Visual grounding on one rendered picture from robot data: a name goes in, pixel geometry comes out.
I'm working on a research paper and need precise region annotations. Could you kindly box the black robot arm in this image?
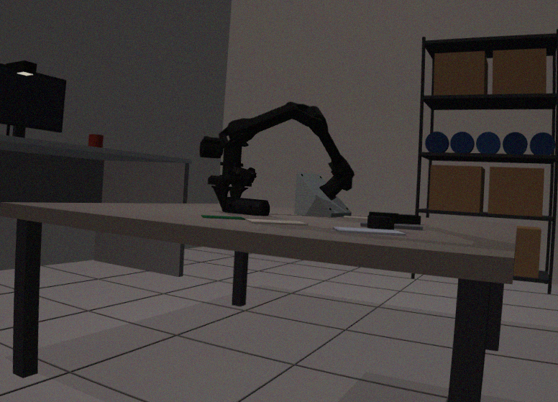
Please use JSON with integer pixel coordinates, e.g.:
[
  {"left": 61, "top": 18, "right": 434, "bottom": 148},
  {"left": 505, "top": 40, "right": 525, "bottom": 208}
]
[{"left": 200, "top": 101, "right": 355, "bottom": 200}]

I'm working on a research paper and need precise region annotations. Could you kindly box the dark grey rocker switch panel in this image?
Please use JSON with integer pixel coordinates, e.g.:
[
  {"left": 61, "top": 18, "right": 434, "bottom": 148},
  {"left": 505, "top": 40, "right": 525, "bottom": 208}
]
[{"left": 221, "top": 197, "right": 270, "bottom": 216}]

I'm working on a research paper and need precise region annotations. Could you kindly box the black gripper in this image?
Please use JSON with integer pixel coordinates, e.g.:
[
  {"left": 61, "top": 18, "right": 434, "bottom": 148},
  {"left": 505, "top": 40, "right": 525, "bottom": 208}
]
[{"left": 208, "top": 159, "right": 252, "bottom": 209}]

